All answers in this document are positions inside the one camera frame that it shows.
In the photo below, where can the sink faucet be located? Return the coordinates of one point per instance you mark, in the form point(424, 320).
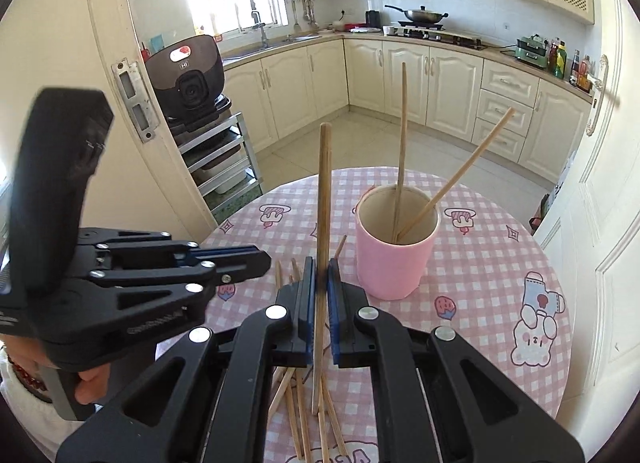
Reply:
point(261, 28)

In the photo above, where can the metal storage rack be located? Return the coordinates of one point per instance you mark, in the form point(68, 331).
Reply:
point(225, 163)

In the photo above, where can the black rice cooker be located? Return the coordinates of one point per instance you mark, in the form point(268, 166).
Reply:
point(185, 73)

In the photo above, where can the cream base cabinets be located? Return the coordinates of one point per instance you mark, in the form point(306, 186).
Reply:
point(365, 78)

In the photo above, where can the pink checkered tablecloth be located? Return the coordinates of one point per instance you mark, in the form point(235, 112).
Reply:
point(475, 268)

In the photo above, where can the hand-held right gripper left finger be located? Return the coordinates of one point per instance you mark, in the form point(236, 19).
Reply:
point(310, 303)

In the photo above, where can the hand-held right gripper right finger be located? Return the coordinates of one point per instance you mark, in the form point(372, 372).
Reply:
point(334, 313)

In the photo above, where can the bunch of chopsticks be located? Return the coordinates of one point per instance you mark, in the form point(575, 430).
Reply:
point(300, 408)

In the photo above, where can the person's left forearm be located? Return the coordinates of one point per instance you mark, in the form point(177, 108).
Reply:
point(30, 423)

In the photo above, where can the person's left hand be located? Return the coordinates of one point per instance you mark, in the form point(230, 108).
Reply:
point(95, 384)

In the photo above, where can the pink cup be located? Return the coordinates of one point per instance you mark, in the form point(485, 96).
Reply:
point(390, 268)

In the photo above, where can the wooden chopstick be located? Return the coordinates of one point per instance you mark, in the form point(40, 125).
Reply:
point(465, 163)
point(401, 143)
point(324, 193)

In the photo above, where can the black kettle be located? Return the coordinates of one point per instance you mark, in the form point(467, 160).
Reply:
point(372, 18)

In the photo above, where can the gas stove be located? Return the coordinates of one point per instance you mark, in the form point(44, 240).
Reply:
point(440, 35)

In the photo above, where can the black wok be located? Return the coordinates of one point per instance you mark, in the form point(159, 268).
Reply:
point(425, 16)

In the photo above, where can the row of condiment bottles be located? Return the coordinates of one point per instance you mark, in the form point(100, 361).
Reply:
point(560, 60)

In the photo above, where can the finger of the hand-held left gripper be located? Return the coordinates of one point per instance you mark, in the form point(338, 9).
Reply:
point(200, 257)
point(240, 265)

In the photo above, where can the green countertop appliance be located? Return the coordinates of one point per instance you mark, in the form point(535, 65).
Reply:
point(531, 49)

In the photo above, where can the cream door with lock plate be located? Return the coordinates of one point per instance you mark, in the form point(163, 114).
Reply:
point(115, 23)

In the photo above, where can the white panelled door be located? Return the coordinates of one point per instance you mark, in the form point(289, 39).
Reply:
point(600, 243)

